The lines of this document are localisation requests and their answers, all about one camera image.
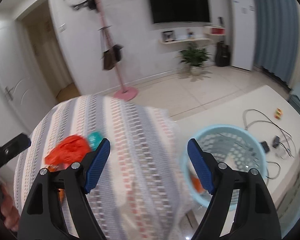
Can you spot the pen holder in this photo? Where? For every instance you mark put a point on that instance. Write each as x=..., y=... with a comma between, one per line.
x=190, y=33

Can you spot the black wall television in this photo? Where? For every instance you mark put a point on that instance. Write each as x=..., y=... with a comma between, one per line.
x=180, y=3

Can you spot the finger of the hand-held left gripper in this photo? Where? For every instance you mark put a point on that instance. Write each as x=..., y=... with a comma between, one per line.
x=12, y=145

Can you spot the pink coat rack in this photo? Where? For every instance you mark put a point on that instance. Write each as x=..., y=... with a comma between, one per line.
x=112, y=55

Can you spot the colourful puzzle cube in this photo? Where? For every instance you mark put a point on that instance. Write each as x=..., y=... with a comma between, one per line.
x=278, y=113

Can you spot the black hanging cap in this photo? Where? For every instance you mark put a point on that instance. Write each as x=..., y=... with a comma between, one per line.
x=92, y=4

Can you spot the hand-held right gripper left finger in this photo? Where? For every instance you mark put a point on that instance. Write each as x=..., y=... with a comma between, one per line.
x=97, y=162

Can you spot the butterfly picture frame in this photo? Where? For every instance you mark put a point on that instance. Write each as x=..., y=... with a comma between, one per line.
x=168, y=36

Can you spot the white room door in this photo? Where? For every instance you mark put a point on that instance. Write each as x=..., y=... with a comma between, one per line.
x=12, y=75

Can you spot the green potted plant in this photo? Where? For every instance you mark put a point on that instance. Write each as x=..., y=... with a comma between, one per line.
x=195, y=55

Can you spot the light blue plastic basket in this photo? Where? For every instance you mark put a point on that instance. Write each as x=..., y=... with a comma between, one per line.
x=227, y=127

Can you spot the teal snack packet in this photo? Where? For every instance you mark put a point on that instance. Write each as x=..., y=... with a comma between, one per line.
x=95, y=140

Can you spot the small black bag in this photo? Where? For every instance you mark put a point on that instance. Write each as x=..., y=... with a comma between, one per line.
x=118, y=53

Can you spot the white low wall shelf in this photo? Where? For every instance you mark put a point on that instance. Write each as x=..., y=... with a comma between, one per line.
x=185, y=40

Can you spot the white charger plug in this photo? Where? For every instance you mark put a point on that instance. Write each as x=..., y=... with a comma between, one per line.
x=281, y=153

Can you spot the black guitar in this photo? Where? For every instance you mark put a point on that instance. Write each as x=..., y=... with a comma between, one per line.
x=222, y=55

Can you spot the cream inner door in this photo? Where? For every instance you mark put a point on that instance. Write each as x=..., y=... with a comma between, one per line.
x=50, y=55

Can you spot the striped knitted blanket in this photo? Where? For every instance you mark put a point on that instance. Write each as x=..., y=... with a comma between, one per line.
x=140, y=155

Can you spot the brown handbag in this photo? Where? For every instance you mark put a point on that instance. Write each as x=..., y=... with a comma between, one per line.
x=108, y=58

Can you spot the red and white wall box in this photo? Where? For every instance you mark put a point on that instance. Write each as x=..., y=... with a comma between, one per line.
x=216, y=30

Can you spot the orange plastic bag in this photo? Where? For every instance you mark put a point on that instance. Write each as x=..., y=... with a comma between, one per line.
x=67, y=151

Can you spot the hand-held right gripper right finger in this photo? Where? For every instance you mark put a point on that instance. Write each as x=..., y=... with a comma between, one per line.
x=200, y=165

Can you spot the person's left hand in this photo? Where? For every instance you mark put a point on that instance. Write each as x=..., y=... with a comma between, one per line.
x=10, y=210

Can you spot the black power adapter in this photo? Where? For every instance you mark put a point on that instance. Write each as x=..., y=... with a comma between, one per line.
x=265, y=146
x=276, y=140

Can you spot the blue curtain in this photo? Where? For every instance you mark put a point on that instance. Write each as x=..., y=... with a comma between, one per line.
x=272, y=30

